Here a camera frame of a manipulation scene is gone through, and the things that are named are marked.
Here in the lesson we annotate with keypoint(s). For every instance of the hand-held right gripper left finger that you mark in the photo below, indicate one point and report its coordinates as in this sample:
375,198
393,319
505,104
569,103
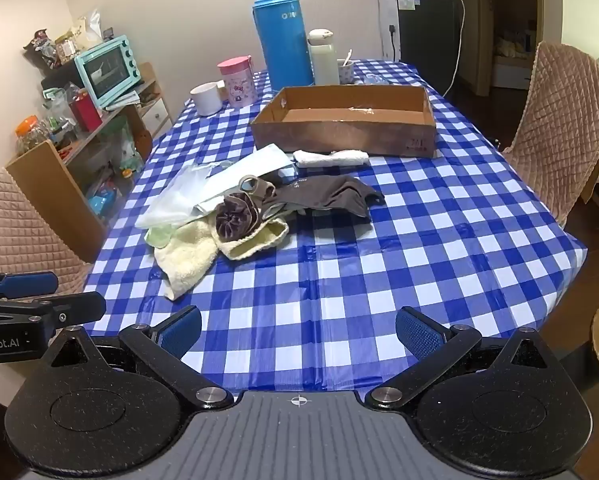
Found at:
182,331

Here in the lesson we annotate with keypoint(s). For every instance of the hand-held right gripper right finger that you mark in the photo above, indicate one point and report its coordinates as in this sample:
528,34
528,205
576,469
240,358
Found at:
419,332

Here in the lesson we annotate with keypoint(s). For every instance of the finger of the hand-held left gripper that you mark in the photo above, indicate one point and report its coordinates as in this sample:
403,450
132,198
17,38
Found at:
69,310
24,284

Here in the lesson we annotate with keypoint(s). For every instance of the pale yellow towel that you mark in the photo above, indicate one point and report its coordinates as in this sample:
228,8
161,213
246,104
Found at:
189,260

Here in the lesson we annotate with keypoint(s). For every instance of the light green cloth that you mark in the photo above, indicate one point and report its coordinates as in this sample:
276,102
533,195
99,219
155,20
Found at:
159,236

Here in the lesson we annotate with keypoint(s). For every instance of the clear plastic bag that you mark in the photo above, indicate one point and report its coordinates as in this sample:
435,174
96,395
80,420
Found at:
174,200

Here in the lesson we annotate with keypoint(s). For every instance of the dark grey printed sock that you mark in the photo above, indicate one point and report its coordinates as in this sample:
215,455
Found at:
329,195

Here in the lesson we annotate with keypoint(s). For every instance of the blue face mask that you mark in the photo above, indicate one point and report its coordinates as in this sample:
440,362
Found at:
249,170

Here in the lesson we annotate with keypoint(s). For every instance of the white cloth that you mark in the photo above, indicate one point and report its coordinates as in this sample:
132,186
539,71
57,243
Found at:
329,158

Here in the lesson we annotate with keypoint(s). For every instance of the brown cardboard box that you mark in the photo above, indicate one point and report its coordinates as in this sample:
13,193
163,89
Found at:
329,135

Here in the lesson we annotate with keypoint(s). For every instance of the chair with quilted cover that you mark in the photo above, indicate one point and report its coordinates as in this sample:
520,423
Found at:
24,240
559,125

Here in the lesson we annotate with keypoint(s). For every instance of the blue white checked tablecloth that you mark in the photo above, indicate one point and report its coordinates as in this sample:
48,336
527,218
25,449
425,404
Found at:
379,260

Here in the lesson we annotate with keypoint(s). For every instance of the wooden shelf unit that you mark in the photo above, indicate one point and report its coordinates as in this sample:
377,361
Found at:
54,195

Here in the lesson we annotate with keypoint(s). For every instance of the blue packet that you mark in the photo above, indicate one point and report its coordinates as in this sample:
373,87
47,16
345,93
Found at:
101,204

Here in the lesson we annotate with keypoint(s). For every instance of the jar with orange lid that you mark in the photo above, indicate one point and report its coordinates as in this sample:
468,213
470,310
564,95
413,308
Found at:
30,135

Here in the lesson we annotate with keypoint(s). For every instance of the red box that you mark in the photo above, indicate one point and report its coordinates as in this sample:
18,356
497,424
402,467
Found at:
85,112

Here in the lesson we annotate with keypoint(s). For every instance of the stack of papers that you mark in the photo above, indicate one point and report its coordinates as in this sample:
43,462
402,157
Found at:
124,100

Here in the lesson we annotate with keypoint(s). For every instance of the white drawer front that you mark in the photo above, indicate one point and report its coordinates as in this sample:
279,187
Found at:
157,116

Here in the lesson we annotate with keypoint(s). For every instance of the teal toaster oven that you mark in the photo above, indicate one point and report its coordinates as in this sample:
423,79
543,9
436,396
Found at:
104,70

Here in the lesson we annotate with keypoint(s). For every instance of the white mug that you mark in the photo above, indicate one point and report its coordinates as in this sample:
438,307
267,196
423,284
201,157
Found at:
207,100

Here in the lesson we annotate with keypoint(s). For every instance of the pile of snack packets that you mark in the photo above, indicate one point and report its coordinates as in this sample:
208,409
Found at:
54,47

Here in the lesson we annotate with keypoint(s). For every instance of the pink cartoon cup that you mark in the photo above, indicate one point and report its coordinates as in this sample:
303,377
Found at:
239,85

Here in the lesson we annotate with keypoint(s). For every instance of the clear plastic swab box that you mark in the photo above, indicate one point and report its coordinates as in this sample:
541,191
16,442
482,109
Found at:
376,79

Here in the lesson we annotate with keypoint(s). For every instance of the patterned ceramic cup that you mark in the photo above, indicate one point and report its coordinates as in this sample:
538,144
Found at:
345,74

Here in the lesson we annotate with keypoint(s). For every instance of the metal spoon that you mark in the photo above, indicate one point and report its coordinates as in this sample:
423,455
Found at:
348,56

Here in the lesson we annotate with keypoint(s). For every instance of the white insulated bottle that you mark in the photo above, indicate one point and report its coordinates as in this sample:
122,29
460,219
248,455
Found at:
324,62

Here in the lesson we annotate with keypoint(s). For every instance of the black computer tower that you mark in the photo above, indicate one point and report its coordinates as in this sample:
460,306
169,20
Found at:
427,25

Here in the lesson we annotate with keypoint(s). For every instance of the blue thermos jug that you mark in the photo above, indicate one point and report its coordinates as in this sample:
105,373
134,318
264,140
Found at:
282,35

